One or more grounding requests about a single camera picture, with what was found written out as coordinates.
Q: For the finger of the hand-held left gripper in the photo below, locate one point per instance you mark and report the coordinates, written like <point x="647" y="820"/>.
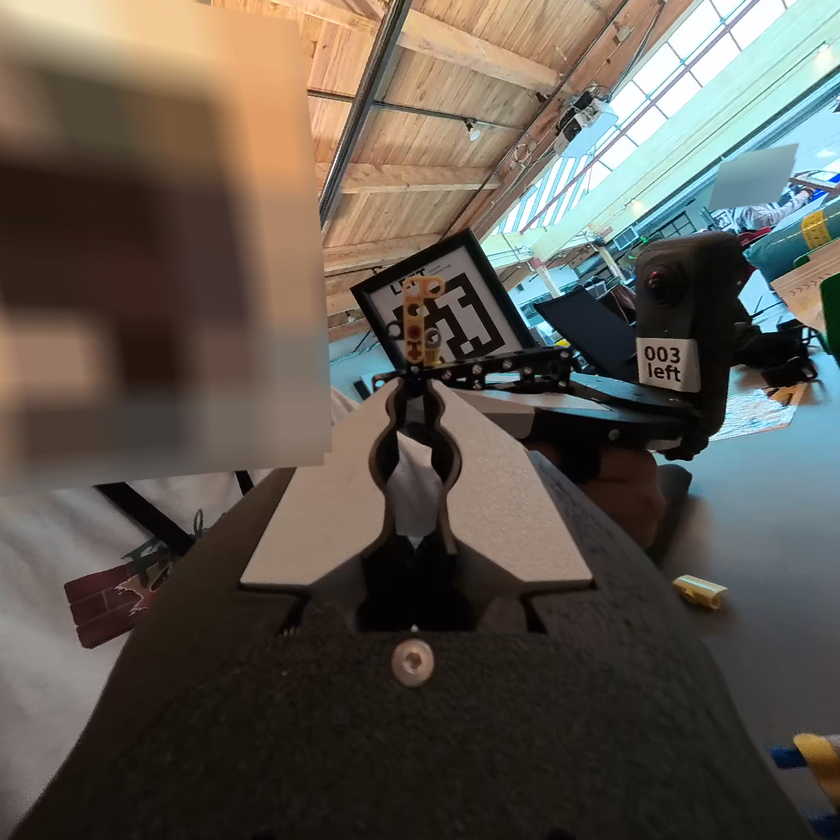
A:
<point x="512" y="413"/>

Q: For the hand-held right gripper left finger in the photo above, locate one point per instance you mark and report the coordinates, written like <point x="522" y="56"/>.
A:
<point x="315" y="512"/>

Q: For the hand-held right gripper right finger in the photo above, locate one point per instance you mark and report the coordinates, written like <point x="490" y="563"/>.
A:
<point x="518" y="512"/>

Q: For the long black holed lego beam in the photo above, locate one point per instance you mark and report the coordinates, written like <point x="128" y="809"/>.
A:
<point x="499" y="367"/>

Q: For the yellow black lego subassembly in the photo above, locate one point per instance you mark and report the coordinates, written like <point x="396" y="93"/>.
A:
<point x="412" y="325"/>

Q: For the pale yellow lego connector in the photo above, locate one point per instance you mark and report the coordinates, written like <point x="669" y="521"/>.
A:
<point x="699" y="590"/>

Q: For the person's left hand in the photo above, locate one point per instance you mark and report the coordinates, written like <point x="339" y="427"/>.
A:
<point x="630" y="485"/>

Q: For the dark monitor screen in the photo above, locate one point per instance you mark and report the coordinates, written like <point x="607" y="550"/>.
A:
<point x="584" y="334"/>

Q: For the black framed marker sign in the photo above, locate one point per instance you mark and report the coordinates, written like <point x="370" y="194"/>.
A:
<point x="472" y="295"/>

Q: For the white papers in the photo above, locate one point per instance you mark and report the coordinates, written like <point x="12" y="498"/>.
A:
<point x="797" y="289"/>

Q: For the teal rolled mat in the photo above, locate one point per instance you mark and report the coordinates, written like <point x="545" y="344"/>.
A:
<point x="787" y="243"/>

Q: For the ceiling mounted device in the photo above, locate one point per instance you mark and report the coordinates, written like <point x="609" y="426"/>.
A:
<point x="581" y="121"/>

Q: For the grey metal ceiling pipe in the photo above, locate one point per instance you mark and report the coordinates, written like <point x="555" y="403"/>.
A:
<point x="367" y="98"/>

